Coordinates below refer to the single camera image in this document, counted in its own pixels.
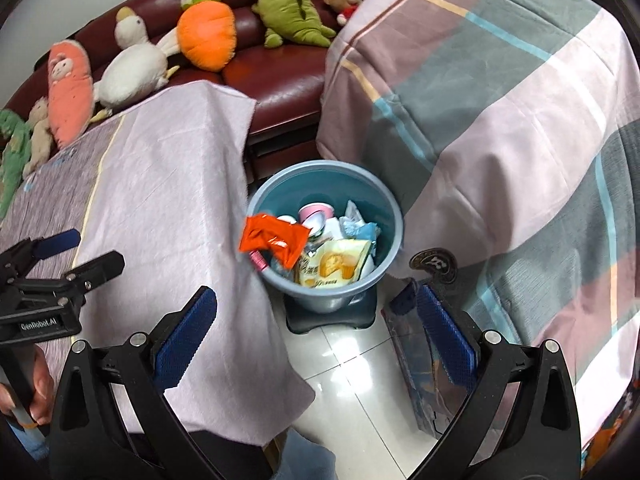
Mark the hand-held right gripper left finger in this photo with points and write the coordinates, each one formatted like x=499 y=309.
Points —
x=190 y=332

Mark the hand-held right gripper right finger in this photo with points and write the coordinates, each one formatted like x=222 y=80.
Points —
x=445 y=335

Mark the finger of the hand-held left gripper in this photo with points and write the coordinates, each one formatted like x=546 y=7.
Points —
x=55 y=241
x=100 y=266

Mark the orange snack wrapper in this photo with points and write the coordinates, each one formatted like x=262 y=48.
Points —
x=270 y=237

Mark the yellow printed snack packet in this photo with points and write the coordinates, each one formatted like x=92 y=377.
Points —
x=330 y=262

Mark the clear plastic wrapper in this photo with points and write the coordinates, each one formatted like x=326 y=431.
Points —
x=360 y=227

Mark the pink paper cup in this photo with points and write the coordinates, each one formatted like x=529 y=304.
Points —
x=312 y=215

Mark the blue plastic bin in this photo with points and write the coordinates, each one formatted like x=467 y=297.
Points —
x=280 y=185

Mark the person's left hand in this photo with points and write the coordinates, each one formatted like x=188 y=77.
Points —
x=40 y=385

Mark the long green dinosaur plush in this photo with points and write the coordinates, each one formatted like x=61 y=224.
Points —
x=12 y=160

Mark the beige doll plush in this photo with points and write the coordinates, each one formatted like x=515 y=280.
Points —
x=40 y=140

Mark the dark plastic stool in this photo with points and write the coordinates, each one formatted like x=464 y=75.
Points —
x=300 y=317

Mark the pink carrot bunny plush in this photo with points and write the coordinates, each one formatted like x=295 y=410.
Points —
x=70 y=100

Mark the person's leg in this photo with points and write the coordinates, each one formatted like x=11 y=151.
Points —
x=310 y=460

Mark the white duck plush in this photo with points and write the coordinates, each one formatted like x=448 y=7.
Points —
x=130 y=75

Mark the plaid blanket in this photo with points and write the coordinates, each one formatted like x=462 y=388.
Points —
x=500 y=110

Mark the orange carrot bunny plush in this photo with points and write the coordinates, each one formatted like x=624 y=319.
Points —
x=207 y=40

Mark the dark red leather sofa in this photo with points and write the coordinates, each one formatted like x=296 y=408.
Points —
x=280 y=75

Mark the olive green dinosaur plush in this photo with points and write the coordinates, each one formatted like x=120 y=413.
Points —
x=290 y=10

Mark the brown teddy bear plush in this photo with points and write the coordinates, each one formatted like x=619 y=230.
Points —
x=342 y=0

